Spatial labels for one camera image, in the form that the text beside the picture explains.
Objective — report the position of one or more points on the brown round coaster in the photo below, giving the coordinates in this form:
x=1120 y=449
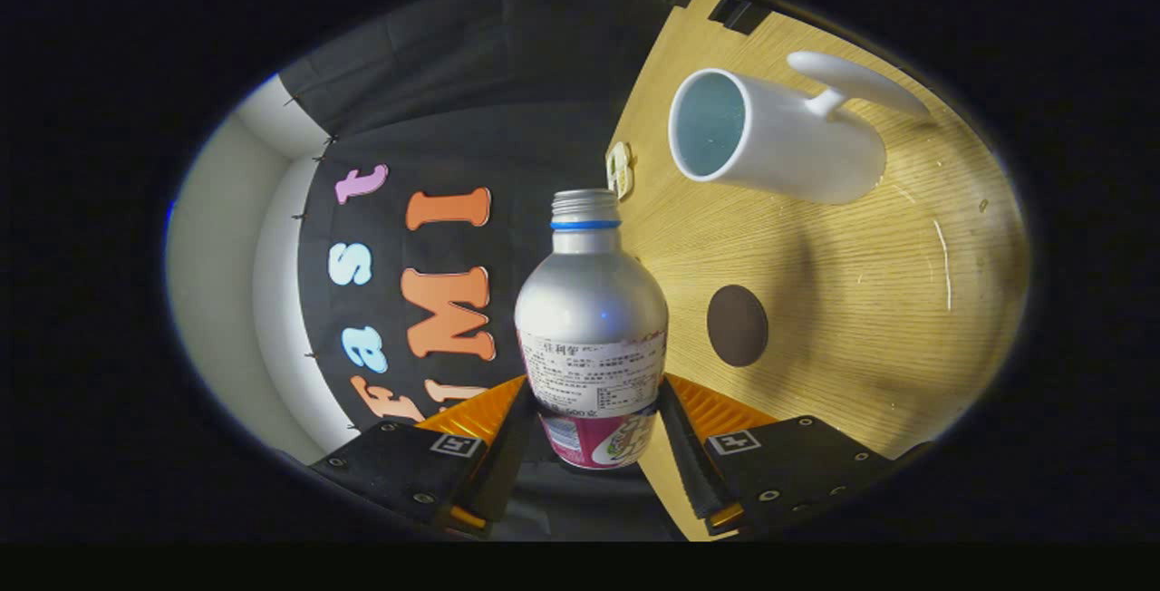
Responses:
x=737 y=326

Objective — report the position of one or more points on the black backdrop cloth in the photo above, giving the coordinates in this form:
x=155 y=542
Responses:
x=435 y=101

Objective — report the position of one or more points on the black block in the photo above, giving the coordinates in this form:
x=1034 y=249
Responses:
x=743 y=15

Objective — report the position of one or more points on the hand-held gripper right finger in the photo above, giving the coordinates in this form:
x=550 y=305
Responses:
x=684 y=460

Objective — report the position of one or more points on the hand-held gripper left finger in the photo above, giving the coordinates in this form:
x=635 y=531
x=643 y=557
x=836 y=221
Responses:
x=509 y=464

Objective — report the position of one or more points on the white divided tray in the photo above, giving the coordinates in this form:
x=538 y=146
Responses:
x=621 y=169

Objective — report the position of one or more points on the silver juice bottle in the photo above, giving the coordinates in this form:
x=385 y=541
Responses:
x=589 y=301

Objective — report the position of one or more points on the wooden table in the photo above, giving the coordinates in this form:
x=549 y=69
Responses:
x=861 y=301

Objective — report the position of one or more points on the white cup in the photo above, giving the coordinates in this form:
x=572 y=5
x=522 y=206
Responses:
x=797 y=147

